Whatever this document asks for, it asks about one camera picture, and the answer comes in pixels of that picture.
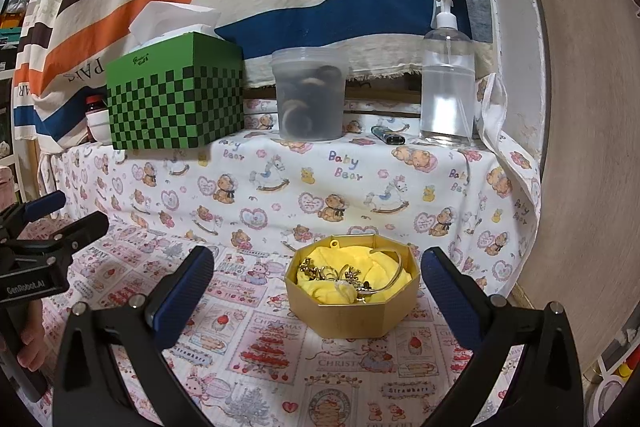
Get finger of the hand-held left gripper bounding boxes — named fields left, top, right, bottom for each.
left=0, top=190, right=67, bottom=230
left=47, top=211, right=110, bottom=254

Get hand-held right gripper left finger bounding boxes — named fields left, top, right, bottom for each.
left=52, top=245, right=216, bottom=427

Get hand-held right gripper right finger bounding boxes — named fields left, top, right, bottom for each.
left=420, top=246, right=585, bottom=427

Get gold octagonal jewelry box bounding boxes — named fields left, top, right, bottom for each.
left=285, top=234, right=420, bottom=339

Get gold chain bracelet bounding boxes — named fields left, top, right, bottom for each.
left=298, top=258, right=326, bottom=283

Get person's left hand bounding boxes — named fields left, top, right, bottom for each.
left=16, top=301, right=49, bottom=371

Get pink fabric bag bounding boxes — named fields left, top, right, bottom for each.
left=0, top=167, right=18, bottom=208

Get yellow cloth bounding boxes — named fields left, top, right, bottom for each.
left=296, top=244, right=413, bottom=305

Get white bowl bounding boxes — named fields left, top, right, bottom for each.
left=86, top=109, right=113, bottom=145

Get pink picture printed cloth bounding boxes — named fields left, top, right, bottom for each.
left=15, top=217, right=526, bottom=427

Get green checkered tissue box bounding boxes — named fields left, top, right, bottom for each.
left=106, top=32, right=245, bottom=151

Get bear printed cloth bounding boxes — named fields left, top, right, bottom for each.
left=40, top=72, right=543, bottom=298

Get dark lighter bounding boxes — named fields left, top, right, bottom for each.
left=371, top=126, right=406, bottom=145

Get white round object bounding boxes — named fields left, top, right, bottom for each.
left=585, top=377, right=627, bottom=427

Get clear spray bottle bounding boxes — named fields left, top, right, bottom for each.
left=419, top=0, right=476, bottom=146

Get dark round discs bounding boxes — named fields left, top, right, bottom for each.
left=280, top=64, right=341, bottom=135

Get white tissue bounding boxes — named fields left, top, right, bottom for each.
left=129, top=1, right=221, bottom=52

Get clear plastic container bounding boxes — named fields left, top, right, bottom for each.
left=271, top=48, right=348, bottom=142

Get gold bangle bracelet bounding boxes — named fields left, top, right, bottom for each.
left=357, top=248, right=405, bottom=295

